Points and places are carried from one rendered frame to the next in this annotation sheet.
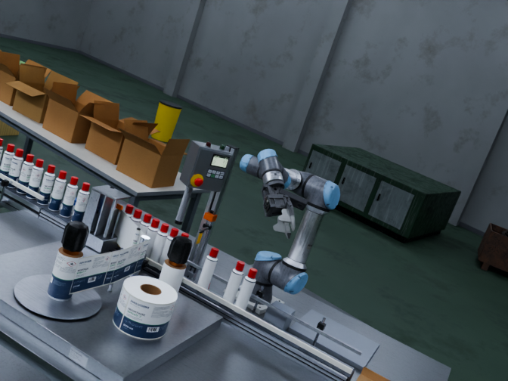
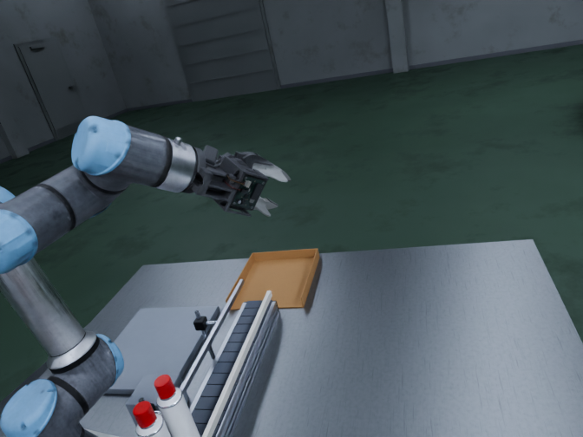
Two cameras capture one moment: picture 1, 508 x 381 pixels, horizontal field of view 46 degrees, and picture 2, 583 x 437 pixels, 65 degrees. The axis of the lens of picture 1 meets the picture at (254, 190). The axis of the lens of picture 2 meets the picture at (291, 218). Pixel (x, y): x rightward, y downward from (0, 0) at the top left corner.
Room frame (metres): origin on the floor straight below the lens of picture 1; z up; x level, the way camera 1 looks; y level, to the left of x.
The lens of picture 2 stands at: (2.06, 0.61, 1.68)
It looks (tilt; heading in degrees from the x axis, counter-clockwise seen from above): 24 degrees down; 267
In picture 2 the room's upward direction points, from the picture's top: 13 degrees counter-clockwise
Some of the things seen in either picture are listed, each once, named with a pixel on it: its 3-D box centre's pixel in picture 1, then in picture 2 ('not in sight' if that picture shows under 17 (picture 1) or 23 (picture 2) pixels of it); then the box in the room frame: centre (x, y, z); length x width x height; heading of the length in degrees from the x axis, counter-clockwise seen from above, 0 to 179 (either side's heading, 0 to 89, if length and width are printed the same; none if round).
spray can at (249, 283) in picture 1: (246, 290); (178, 417); (2.34, -0.11, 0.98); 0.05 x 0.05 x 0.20
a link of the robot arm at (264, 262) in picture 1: (267, 265); (42, 419); (2.63, -0.18, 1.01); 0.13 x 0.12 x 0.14; 56
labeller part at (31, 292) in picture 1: (58, 296); not in sight; (1.96, 0.54, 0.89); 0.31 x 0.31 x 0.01
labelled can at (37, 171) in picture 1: (35, 178); not in sight; (2.79, 1.04, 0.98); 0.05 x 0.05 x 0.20
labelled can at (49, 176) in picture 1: (47, 184); not in sight; (2.77, 0.97, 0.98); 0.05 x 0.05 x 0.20
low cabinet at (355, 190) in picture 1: (379, 190); not in sight; (9.12, -1.84, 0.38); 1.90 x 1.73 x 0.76; 58
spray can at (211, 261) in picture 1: (208, 270); not in sight; (2.42, 0.07, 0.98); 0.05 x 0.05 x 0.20
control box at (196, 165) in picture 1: (205, 166); not in sight; (2.57, 0.23, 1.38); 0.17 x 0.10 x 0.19; 124
